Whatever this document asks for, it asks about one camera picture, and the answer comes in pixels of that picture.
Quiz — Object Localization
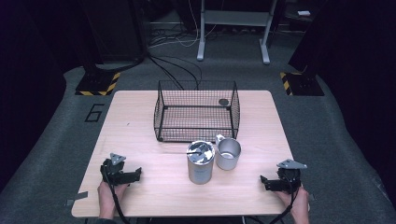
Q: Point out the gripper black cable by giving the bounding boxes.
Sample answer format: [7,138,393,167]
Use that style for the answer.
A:
[269,178,301,224]
[102,166,130,224]

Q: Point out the tall steel tumbler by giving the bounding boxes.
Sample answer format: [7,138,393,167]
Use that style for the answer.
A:
[186,140,216,185]

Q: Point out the person's left hand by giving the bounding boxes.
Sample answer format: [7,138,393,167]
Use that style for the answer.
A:
[97,180,129,219]

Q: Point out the black wire basket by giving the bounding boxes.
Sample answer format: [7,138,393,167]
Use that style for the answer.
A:
[153,79,241,144]

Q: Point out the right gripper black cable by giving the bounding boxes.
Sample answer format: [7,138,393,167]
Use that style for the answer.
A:
[269,178,301,224]

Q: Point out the black stand with striped base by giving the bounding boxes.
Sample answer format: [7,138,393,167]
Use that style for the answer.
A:
[279,0,325,97]
[75,0,121,97]

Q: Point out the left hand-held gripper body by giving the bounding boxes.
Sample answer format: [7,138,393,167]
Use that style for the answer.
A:
[100,152,132,187]

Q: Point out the black floor cables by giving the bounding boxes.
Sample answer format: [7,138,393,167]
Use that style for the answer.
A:
[146,52,204,91]

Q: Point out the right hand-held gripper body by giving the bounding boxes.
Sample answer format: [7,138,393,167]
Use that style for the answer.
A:
[276,159,308,194]

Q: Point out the black cabinet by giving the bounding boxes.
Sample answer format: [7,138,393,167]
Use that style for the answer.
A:
[81,0,148,63]

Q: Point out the person's right hand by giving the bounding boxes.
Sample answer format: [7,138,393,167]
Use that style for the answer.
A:
[274,186,311,217]

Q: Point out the white metal stand frame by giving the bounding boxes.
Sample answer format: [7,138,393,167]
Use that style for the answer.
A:
[196,0,278,65]

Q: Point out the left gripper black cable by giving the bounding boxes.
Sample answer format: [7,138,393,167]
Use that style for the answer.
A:
[102,166,130,224]

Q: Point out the white floor cables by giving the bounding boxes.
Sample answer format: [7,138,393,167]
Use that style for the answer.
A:
[148,0,219,49]

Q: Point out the silver metal mug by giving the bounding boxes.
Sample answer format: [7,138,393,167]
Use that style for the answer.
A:
[215,133,242,171]

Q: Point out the dark curtain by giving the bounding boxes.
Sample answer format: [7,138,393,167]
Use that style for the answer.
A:
[288,0,396,208]
[0,0,82,192]

